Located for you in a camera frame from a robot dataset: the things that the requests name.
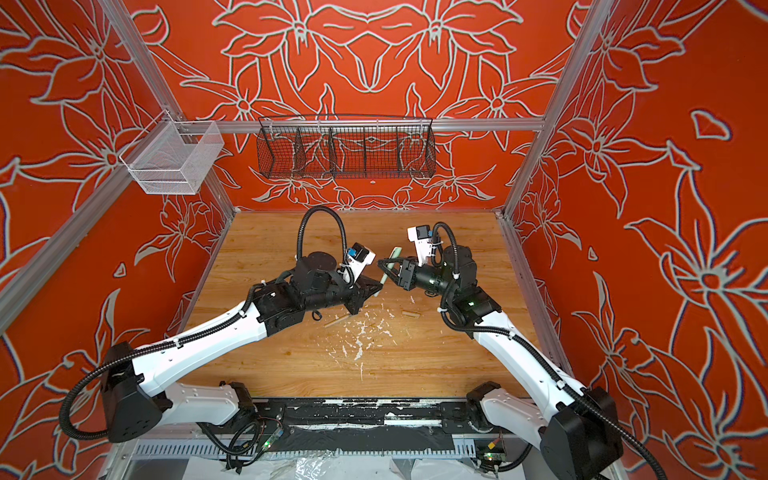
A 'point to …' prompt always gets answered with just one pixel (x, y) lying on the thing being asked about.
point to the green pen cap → (395, 254)
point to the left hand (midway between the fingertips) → (381, 282)
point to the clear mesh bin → (173, 157)
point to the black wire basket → (346, 146)
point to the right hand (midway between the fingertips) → (377, 265)
